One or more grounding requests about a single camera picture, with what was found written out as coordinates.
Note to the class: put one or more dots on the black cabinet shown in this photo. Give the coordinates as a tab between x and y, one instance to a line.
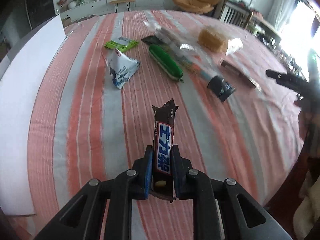
38	11

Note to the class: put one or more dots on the orange lounge chair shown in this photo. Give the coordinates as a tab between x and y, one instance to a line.
196	6

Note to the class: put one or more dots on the bagged orange bread loaf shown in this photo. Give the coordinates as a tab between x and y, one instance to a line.
219	41

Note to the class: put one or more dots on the brown snickers bar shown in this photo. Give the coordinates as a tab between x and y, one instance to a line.
162	178

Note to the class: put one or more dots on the red striped tablecloth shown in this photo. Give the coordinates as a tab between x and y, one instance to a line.
83	127

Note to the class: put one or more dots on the bagged brown hawthorn strips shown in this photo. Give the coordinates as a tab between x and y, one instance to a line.
249	81

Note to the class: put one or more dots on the white blue triangular snack bag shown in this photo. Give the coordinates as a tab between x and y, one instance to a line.
121	67

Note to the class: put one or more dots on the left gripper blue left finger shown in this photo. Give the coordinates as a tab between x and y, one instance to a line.
147	170

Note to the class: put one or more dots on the white storage box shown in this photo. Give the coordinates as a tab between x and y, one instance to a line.
22	71

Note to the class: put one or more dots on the dark wooden chair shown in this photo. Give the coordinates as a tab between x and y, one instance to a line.
235	14

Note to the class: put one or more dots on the white vase with plant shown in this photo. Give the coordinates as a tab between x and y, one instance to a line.
75	1

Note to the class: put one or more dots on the green sausage snack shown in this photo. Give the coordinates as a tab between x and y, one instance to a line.
164	60

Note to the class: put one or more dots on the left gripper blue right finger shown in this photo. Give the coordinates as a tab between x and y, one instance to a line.
177	171

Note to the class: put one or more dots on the small wooden side table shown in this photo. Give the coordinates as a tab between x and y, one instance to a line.
116	4

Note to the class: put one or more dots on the white tv cabinet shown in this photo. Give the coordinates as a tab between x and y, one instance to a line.
101	7

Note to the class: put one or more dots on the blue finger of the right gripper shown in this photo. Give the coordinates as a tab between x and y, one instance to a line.
276	75

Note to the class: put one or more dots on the green white snack packet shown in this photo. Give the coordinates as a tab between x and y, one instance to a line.
123	44

